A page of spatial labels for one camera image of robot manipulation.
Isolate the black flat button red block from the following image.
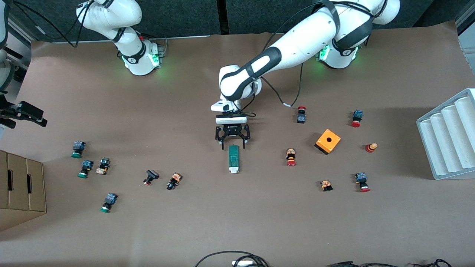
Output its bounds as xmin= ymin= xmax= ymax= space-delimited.
xmin=143 ymin=169 xmax=160 ymax=186

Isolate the green load switch white handle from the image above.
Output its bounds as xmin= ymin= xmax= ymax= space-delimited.
xmin=228 ymin=144 xmax=240 ymax=174

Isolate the grey ribbed plastic tray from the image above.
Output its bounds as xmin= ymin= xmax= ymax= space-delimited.
xmin=416 ymin=88 xmax=475 ymax=181

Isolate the black selector orange contact block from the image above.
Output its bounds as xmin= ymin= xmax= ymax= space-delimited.
xmin=95 ymin=157 xmax=111 ymax=175

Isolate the orange button enclosure box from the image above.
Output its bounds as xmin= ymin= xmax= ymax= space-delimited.
xmin=314 ymin=129 xmax=341 ymax=155

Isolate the black pushbutton orange contact block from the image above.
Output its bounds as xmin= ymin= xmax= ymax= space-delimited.
xmin=166 ymin=172 xmax=182 ymax=191

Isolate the green pushbutton blue contact block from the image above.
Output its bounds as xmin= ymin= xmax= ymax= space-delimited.
xmin=71 ymin=141 xmax=86 ymax=159
xmin=100 ymin=192 xmax=118 ymax=213
xmin=78 ymin=160 xmax=94 ymax=179

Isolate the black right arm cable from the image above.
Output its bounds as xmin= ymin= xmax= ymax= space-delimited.
xmin=11 ymin=0 xmax=93 ymax=48

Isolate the brown cardboard box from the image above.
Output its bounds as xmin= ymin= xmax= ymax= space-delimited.
xmin=0 ymin=150 xmax=47 ymax=232

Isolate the red pushbutton blue contact block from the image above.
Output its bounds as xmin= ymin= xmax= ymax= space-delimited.
xmin=354 ymin=172 xmax=371 ymax=193
xmin=350 ymin=109 xmax=364 ymax=128

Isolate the black looped cable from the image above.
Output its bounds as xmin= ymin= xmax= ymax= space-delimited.
xmin=194 ymin=251 xmax=269 ymax=267

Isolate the black cable with connector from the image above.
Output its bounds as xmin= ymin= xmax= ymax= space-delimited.
xmin=327 ymin=261 xmax=397 ymax=267

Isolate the thin black curled cable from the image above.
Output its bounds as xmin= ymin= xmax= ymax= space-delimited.
xmin=412 ymin=258 xmax=453 ymax=267

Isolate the grey metal frame rail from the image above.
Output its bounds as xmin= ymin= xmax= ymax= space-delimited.
xmin=7 ymin=17 xmax=34 ymax=42

